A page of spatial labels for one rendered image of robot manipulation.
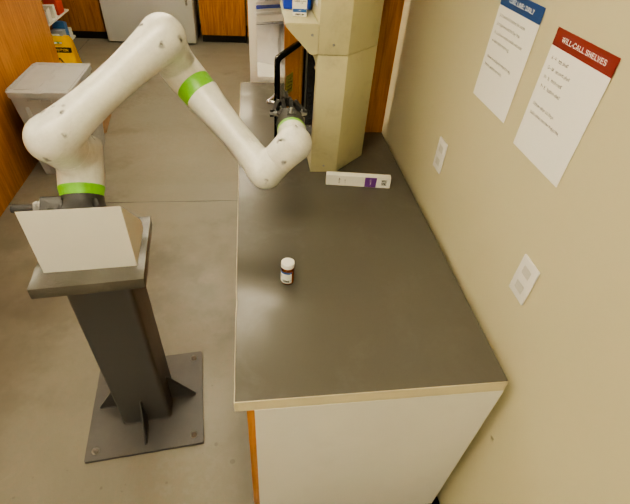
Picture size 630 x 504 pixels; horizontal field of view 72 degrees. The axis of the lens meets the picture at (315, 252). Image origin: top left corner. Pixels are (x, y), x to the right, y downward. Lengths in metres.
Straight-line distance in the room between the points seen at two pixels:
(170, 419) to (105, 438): 0.27
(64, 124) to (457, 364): 1.19
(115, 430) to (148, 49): 1.57
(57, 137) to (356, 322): 0.93
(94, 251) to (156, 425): 1.00
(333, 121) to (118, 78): 0.81
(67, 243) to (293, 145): 0.71
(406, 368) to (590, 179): 0.61
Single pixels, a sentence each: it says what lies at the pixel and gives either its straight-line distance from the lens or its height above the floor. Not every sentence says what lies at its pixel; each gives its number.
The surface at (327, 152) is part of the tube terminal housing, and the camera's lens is 1.84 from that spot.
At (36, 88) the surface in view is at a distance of 3.72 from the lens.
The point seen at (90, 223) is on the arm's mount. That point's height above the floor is 1.11.
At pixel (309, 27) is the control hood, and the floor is 1.50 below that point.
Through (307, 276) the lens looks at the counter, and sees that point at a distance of 1.37.
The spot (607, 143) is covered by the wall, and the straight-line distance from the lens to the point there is 1.01.
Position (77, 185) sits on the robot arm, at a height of 1.17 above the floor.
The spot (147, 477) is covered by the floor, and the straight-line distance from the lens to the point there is 2.11.
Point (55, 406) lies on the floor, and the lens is 2.40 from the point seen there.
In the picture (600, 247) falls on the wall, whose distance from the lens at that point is 1.02.
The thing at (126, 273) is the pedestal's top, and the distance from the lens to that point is 1.45.
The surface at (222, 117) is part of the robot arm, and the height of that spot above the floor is 1.32.
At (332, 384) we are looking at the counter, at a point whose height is 0.94.
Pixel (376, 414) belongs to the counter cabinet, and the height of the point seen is 0.83.
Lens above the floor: 1.90
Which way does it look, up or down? 41 degrees down
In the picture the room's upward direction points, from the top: 5 degrees clockwise
